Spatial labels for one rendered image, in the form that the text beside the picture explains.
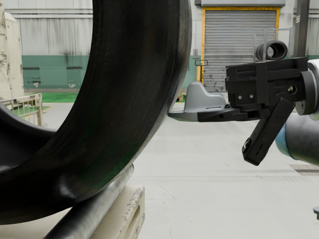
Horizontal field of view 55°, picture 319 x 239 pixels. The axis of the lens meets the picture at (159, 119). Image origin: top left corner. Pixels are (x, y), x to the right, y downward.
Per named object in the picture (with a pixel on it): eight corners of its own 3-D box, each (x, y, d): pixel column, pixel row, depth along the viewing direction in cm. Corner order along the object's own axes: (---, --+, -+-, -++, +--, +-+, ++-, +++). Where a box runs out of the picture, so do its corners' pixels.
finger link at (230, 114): (197, 107, 49) (253, 101, 47) (198, 118, 49) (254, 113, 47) (196, 112, 44) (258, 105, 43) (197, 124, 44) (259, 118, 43)
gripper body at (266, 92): (220, 66, 50) (298, 57, 48) (225, 117, 52) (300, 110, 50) (223, 67, 43) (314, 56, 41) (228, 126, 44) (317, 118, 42)
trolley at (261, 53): (287, 109, 742) (293, 27, 707) (260, 109, 749) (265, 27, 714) (272, 102, 872) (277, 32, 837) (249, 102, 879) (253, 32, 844)
